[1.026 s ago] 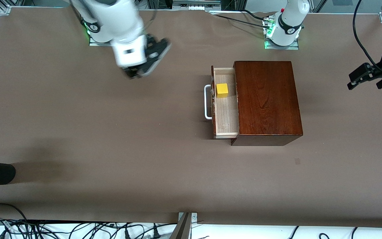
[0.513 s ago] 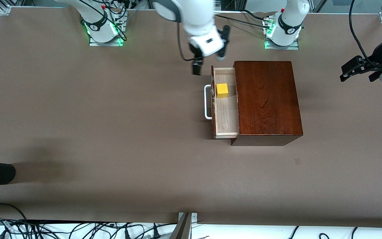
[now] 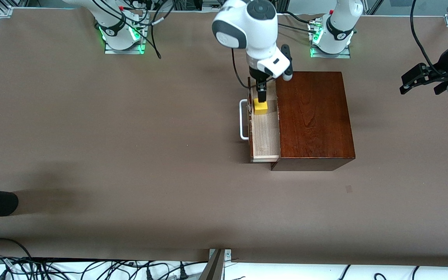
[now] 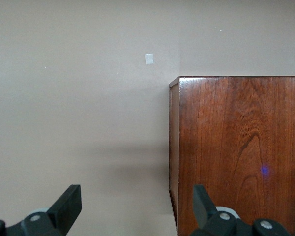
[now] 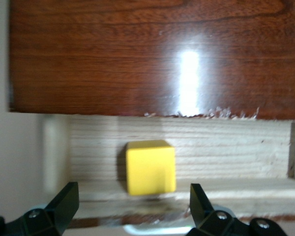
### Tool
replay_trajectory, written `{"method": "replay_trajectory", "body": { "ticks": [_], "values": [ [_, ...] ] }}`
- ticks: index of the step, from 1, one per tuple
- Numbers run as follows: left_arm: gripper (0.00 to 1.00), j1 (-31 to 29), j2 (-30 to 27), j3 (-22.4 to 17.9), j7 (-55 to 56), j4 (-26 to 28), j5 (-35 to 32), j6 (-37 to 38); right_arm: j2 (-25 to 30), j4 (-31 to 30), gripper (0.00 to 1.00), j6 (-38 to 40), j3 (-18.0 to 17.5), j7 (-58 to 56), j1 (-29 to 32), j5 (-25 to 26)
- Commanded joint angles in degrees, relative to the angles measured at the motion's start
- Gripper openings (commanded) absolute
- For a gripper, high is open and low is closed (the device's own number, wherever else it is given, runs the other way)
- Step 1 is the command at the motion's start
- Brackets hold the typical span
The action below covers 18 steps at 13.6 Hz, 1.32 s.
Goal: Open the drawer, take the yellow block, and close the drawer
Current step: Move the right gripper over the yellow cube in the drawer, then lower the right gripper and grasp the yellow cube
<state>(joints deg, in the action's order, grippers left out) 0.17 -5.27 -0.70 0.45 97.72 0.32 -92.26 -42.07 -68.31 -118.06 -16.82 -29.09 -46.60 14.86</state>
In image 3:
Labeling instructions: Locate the yellow block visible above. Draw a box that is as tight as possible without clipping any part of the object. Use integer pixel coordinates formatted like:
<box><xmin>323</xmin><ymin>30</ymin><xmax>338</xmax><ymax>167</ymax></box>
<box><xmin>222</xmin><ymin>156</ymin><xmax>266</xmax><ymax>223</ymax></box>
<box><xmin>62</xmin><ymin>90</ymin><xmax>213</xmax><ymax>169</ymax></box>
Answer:
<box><xmin>253</xmin><ymin>98</ymin><xmax>268</xmax><ymax>116</ymax></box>

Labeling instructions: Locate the wooden drawer with white handle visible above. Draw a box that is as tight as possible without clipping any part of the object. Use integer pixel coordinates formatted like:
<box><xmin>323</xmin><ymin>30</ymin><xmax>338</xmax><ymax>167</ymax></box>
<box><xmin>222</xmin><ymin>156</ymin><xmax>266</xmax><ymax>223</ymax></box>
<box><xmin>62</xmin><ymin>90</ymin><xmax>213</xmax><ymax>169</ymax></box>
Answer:
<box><xmin>239</xmin><ymin>77</ymin><xmax>281</xmax><ymax>163</ymax></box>

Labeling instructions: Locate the dark brown wooden cabinet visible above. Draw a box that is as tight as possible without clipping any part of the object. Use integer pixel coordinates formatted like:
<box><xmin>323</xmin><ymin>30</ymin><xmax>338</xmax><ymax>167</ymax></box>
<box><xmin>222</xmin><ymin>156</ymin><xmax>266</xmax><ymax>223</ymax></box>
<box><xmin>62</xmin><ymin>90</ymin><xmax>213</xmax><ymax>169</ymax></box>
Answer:
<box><xmin>271</xmin><ymin>71</ymin><xmax>356</xmax><ymax>172</ymax></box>

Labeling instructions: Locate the silver socket panel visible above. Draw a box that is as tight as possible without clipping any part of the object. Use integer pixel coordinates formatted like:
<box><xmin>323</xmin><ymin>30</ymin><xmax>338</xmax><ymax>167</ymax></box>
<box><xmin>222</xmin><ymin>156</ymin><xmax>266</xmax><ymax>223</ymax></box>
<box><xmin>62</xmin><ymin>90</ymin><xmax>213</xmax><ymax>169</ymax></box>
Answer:
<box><xmin>202</xmin><ymin>0</ymin><xmax>224</xmax><ymax>12</ymax></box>

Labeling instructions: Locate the brown paper table cover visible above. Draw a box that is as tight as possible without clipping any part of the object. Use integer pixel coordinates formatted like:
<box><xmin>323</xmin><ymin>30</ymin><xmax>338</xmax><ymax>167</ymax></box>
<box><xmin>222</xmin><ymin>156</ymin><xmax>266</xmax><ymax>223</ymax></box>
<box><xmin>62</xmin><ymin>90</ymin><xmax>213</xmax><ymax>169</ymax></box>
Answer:
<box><xmin>0</xmin><ymin>8</ymin><xmax>448</xmax><ymax>269</ymax></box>

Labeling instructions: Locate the dark grey aluminium bar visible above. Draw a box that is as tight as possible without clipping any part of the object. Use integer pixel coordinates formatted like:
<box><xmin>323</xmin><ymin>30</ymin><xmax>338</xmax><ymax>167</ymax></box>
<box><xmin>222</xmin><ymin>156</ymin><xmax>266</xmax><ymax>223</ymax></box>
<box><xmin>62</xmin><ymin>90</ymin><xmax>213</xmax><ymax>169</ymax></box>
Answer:
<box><xmin>198</xmin><ymin>249</ymin><xmax>225</xmax><ymax>280</ymax></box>

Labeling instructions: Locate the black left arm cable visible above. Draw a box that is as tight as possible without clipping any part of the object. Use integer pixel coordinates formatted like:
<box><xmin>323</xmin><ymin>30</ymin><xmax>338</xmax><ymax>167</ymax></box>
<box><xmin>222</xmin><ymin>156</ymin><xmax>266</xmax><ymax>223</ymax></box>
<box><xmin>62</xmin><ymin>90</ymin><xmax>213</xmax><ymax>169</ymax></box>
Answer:
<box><xmin>409</xmin><ymin>0</ymin><xmax>444</xmax><ymax>77</ymax></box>

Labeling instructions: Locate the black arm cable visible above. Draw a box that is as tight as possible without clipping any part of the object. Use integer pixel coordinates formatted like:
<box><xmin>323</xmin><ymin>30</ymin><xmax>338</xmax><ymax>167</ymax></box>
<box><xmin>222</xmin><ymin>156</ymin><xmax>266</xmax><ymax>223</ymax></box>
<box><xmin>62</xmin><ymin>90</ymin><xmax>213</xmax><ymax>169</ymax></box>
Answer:
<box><xmin>409</xmin><ymin>0</ymin><xmax>444</xmax><ymax>77</ymax></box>
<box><xmin>92</xmin><ymin>0</ymin><xmax>250</xmax><ymax>89</ymax></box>

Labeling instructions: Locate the black base power cable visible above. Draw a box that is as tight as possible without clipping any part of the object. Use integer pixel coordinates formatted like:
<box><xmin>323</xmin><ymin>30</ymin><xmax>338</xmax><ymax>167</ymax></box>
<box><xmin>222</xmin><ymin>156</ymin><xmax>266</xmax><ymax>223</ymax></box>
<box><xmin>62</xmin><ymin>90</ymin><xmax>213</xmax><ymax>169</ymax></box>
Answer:
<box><xmin>276</xmin><ymin>11</ymin><xmax>320</xmax><ymax>35</ymax></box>

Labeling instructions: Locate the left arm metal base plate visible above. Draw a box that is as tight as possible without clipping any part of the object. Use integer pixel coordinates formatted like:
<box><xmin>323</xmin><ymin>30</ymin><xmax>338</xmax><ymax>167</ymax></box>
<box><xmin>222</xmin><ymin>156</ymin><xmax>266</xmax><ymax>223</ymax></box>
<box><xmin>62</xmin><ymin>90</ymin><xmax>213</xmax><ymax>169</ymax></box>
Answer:
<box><xmin>310</xmin><ymin>45</ymin><xmax>352</xmax><ymax>59</ymax></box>

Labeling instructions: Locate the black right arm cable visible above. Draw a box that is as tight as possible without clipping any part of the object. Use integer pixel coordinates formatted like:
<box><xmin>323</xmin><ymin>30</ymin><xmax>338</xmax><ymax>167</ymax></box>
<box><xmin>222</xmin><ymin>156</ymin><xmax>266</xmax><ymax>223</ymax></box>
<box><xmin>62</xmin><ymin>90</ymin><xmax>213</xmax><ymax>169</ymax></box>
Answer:
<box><xmin>92</xmin><ymin>0</ymin><xmax>250</xmax><ymax>89</ymax></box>

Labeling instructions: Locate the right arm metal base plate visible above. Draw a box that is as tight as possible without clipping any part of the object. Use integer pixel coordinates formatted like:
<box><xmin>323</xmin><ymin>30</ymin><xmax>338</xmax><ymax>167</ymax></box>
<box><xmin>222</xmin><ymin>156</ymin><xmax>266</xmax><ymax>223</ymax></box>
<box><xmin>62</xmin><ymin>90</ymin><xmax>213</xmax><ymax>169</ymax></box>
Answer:
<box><xmin>104</xmin><ymin>23</ymin><xmax>147</xmax><ymax>55</ymax></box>

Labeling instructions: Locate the silver metal corner bracket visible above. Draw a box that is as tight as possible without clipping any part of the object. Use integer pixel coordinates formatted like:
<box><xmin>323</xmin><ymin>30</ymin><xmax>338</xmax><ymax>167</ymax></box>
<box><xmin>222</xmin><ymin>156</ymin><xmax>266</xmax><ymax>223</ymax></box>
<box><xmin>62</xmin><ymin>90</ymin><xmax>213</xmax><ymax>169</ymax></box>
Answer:
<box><xmin>208</xmin><ymin>248</ymin><xmax>232</xmax><ymax>266</ymax></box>

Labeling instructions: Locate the tangled black cable bundle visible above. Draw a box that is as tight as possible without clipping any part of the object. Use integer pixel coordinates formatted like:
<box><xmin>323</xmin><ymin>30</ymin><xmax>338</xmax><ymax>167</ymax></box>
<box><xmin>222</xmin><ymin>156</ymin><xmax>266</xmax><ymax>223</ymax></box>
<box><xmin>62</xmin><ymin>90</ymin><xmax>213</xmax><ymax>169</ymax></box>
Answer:
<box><xmin>0</xmin><ymin>255</ymin><xmax>209</xmax><ymax>280</ymax></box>

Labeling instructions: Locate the black looped cable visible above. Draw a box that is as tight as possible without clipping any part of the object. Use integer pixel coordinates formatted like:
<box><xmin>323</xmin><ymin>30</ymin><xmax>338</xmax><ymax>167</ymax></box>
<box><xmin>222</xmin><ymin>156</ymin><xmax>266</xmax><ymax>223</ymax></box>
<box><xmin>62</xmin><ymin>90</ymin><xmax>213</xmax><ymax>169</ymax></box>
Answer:
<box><xmin>0</xmin><ymin>238</ymin><xmax>35</xmax><ymax>260</ymax></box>

